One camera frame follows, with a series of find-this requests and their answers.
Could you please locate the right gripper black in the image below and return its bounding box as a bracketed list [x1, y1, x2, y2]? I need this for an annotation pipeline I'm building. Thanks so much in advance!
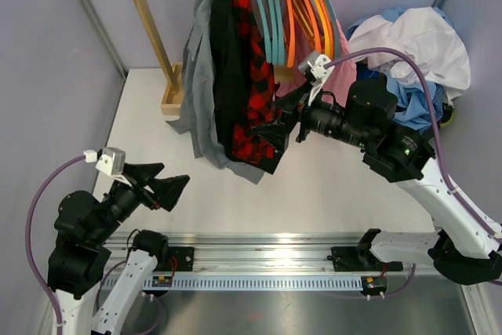
[253, 79, 373, 153]

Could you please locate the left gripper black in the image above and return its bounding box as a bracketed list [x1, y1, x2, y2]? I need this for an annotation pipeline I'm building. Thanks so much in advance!
[92, 162, 190, 243]

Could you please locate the red black plaid shirt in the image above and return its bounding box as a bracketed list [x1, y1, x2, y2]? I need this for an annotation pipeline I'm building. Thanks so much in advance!
[231, 0, 275, 166]

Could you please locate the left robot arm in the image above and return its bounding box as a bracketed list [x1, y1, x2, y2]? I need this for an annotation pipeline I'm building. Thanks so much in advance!
[48, 163, 190, 334]

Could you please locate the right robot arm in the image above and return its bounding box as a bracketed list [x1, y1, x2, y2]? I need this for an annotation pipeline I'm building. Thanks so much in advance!
[252, 78, 501, 286]

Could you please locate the pink shirt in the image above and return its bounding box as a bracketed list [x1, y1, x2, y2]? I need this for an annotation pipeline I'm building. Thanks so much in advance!
[275, 26, 357, 106]

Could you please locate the grey shirt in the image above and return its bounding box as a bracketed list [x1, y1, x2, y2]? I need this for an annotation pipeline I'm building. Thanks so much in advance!
[168, 0, 264, 184]

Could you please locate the blue checked shirt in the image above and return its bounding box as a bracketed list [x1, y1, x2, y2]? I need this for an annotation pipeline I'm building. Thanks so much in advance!
[356, 62, 387, 85]

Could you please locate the light blue shirt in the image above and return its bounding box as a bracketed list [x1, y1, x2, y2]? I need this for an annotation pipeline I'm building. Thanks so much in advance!
[387, 76, 444, 133]

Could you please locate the white shirt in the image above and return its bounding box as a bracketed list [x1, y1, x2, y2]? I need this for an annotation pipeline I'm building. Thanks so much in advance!
[347, 6, 471, 100]

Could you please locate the wooden clothes rack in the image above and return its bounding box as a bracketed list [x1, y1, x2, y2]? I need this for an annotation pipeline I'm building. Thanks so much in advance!
[133, 0, 293, 117]

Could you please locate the olive green laundry basket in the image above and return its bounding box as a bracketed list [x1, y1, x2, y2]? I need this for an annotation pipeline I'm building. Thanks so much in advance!
[438, 102, 456, 128]

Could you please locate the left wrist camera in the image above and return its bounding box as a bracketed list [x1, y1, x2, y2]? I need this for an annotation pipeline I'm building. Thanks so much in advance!
[83, 147, 131, 186]

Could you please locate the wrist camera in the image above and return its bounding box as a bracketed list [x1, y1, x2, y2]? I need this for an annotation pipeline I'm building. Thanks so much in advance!
[83, 147, 131, 186]
[298, 51, 334, 106]

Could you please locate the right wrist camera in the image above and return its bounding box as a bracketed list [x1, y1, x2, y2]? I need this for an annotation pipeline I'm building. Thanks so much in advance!
[298, 51, 334, 106]

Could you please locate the aluminium rail base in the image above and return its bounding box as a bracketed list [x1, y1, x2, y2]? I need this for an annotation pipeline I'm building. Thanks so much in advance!
[98, 232, 437, 302]

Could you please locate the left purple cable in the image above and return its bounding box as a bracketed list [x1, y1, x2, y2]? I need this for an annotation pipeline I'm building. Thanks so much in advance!
[25, 154, 87, 335]

